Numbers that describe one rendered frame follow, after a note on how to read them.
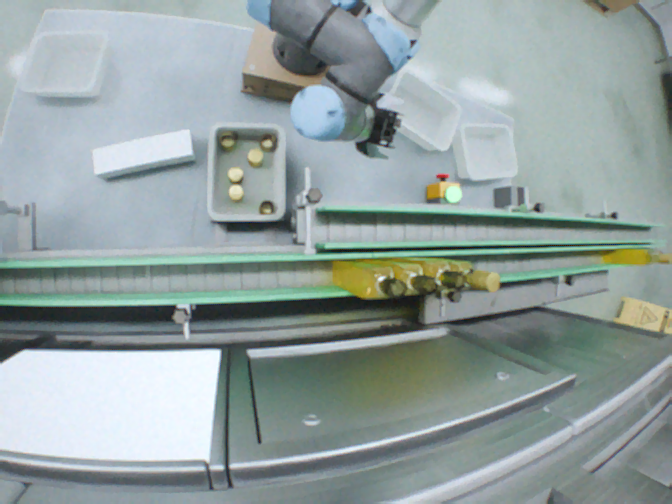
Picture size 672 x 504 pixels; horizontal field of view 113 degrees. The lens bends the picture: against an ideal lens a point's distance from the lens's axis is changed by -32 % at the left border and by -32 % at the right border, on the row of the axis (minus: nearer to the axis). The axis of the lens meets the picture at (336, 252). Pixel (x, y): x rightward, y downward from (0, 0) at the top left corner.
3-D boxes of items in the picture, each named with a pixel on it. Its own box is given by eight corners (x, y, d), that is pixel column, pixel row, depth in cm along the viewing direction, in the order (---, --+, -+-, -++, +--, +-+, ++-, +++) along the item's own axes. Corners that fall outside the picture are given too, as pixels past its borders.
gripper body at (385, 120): (395, 150, 64) (376, 149, 53) (358, 138, 66) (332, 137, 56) (405, 113, 60) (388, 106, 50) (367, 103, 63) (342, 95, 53)
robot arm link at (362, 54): (346, -9, 32) (298, 63, 38) (420, 43, 35) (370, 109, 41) (348, 0, 38) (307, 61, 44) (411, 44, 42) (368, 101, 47)
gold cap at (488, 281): (469, 270, 54) (486, 273, 50) (483, 268, 55) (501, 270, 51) (469, 290, 55) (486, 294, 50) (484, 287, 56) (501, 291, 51)
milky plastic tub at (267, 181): (210, 223, 76) (207, 221, 67) (212, 133, 74) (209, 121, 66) (280, 222, 81) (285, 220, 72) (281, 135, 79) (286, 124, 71)
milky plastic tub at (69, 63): (51, 47, 60) (37, 32, 52) (120, 47, 67) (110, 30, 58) (34, 104, 60) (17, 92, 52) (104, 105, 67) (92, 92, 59)
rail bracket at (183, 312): (183, 327, 63) (171, 348, 51) (181, 295, 63) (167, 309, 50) (201, 326, 65) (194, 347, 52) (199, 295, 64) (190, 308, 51)
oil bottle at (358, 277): (331, 284, 72) (368, 303, 52) (331, 259, 72) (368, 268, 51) (355, 283, 74) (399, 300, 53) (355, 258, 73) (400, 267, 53)
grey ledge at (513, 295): (406, 316, 89) (428, 326, 78) (406, 285, 88) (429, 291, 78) (589, 288, 117) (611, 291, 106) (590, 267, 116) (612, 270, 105)
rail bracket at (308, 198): (295, 252, 69) (307, 256, 57) (294, 174, 68) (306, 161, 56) (308, 252, 70) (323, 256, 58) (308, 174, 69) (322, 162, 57)
